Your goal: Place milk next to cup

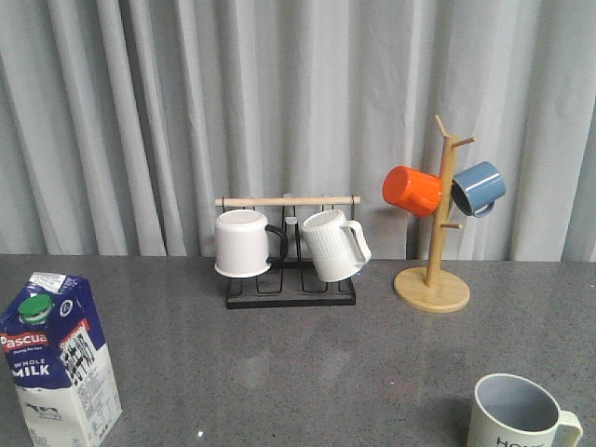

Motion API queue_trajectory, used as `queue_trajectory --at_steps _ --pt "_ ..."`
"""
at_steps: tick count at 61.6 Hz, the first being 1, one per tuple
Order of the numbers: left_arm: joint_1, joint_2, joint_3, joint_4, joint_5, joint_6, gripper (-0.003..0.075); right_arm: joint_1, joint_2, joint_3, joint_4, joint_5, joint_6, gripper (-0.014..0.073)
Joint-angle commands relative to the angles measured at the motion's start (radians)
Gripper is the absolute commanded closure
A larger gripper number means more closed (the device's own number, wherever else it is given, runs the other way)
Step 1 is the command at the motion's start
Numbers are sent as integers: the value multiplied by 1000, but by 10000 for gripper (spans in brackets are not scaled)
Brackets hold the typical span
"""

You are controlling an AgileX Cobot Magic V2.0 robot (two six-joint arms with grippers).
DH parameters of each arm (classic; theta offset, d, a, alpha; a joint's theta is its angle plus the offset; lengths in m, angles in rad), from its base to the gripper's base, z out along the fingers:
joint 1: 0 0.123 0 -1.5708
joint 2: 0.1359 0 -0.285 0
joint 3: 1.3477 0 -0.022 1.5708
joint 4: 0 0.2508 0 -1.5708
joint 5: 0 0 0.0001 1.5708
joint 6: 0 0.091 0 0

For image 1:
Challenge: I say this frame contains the blue white milk carton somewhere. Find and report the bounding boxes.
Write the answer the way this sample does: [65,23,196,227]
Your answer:
[1,272,122,446]

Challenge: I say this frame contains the cream HOME mug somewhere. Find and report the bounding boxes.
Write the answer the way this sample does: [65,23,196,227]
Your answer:
[467,373,584,446]

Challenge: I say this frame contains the white ribbed mug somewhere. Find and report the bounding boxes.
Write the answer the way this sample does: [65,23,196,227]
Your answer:
[301,210,372,282]

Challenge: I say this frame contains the orange mug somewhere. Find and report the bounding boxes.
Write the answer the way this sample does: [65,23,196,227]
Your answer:
[382,166,442,218]

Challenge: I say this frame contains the wooden mug tree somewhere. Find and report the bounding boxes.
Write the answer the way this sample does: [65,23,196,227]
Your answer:
[393,115,475,313]

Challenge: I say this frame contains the blue mug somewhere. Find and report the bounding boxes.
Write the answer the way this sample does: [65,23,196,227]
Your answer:
[451,161,506,218]

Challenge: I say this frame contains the grey curtain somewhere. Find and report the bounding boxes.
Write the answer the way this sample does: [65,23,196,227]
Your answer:
[1,1,595,261]

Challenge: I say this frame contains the white mug black handle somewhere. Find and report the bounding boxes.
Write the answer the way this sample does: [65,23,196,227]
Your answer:
[214,210,288,278]

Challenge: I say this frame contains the black wire mug rack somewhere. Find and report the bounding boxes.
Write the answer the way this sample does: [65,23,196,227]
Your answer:
[215,195,361,309]

